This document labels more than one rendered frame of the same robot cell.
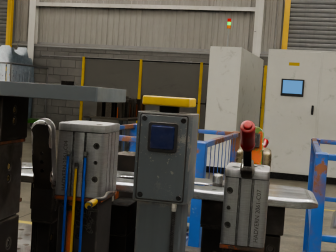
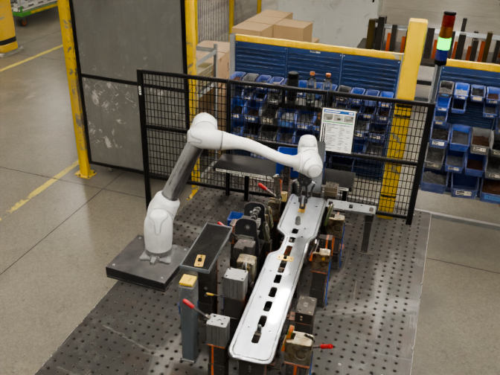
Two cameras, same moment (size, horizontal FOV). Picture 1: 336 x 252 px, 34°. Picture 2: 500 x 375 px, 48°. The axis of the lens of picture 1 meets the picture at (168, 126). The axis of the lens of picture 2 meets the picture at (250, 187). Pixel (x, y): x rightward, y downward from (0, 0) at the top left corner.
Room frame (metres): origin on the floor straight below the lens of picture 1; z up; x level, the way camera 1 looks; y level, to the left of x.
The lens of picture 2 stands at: (1.10, -1.91, 2.71)
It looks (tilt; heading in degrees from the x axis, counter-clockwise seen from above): 29 degrees down; 94
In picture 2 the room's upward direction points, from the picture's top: 2 degrees clockwise
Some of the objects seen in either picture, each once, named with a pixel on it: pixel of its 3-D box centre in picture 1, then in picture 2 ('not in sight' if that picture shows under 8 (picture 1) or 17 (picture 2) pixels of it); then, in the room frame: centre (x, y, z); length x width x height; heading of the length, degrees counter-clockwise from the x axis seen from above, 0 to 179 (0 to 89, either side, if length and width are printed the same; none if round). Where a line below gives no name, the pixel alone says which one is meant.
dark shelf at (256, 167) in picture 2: not in sight; (283, 171); (1.10, 1.34, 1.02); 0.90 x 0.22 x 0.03; 170
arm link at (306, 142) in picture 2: not in sight; (307, 149); (1.22, 0.87, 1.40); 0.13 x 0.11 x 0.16; 99
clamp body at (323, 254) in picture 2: not in sight; (318, 277); (1.32, 0.45, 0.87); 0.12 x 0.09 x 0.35; 170
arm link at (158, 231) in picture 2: not in sight; (158, 228); (0.41, 0.72, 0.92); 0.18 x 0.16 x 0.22; 99
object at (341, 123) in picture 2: not in sight; (337, 130); (1.41, 1.41, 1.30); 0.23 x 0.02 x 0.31; 170
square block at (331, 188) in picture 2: not in sight; (329, 210); (1.39, 1.13, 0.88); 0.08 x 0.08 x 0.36; 80
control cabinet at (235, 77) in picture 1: (235, 97); not in sight; (9.93, -1.17, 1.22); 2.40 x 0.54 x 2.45; 162
